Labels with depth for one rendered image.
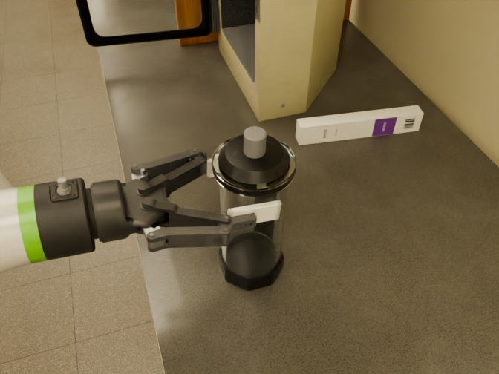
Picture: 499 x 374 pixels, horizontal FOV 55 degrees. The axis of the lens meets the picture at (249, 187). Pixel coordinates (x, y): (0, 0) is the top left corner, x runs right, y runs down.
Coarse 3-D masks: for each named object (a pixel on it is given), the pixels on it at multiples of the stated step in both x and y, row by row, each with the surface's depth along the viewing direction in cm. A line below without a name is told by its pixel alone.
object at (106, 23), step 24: (96, 0) 108; (120, 0) 110; (144, 0) 111; (168, 0) 112; (192, 0) 113; (96, 24) 112; (120, 24) 114; (144, 24) 115; (168, 24) 116; (192, 24) 117
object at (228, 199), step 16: (224, 144) 63; (224, 176) 59; (288, 176) 59; (224, 192) 62; (224, 208) 64; (256, 224) 63; (272, 224) 64; (240, 240) 66; (256, 240) 66; (272, 240) 67; (224, 256) 72; (240, 256) 69; (256, 256) 68; (272, 256) 70; (240, 272) 71; (256, 272) 71
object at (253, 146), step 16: (256, 128) 59; (240, 144) 61; (256, 144) 58; (272, 144) 61; (224, 160) 60; (240, 160) 59; (256, 160) 59; (272, 160) 59; (288, 160) 61; (240, 176) 58; (256, 176) 58; (272, 176) 58
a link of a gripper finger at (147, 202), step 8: (144, 200) 58; (152, 200) 58; (144, 208) 58; (152, 208) 58; (160, 208) 58; (168, 208) 58; (176, 208) 58; (184, 208) 59; (176, 216) 58; (184, 216) 58; (192, 216) 58; (200, 216) 58; (208, 216) 58; (216, 216) 58; (224, 216) 59; (160, 224) 60; (168, 224) 60; (176, 224) 60; (184, 224) 59; (192, 224) 59; (200, 224) 59; (208, 224) 59; (216, 224) 58
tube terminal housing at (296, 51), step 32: (288, 0) 86; (320, 0) 90; (256, 32) 91; (288, 32) 91; (320, 32) 96; (256, 64) 95; (288, 64) 96; (320, 64) 104; (256, 96) 101; (288, 96) 101
